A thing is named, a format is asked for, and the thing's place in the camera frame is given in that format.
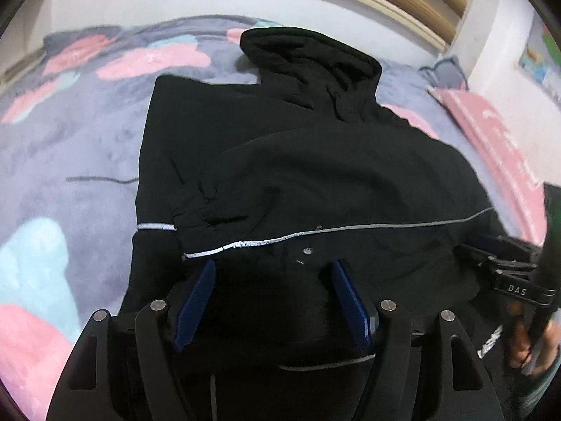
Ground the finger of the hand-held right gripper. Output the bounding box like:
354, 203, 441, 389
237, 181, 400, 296
455, 233, 544, 273

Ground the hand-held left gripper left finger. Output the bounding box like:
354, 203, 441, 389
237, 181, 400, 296
46, 259, 217, 421

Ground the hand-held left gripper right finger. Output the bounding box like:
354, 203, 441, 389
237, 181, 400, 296
331, 260, 506, 421

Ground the black hooded jacket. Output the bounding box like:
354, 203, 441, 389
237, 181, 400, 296
117, 27, 518, 421

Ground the person's right forearm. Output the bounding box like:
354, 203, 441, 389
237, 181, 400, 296
523, 357, 561, 421

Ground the person's right hand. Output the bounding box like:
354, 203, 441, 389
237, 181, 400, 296
508, 300, 561, 377

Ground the pink pillow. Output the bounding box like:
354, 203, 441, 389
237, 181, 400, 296
427, 85, 548, 246

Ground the grey blue pillow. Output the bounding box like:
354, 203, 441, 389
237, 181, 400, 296
418, 55, 469, 93

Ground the grey blanket with pink patches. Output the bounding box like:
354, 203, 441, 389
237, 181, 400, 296
0, 14, 548, 421

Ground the colourful wall poster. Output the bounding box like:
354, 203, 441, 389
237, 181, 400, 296
517, 20, 561, 99

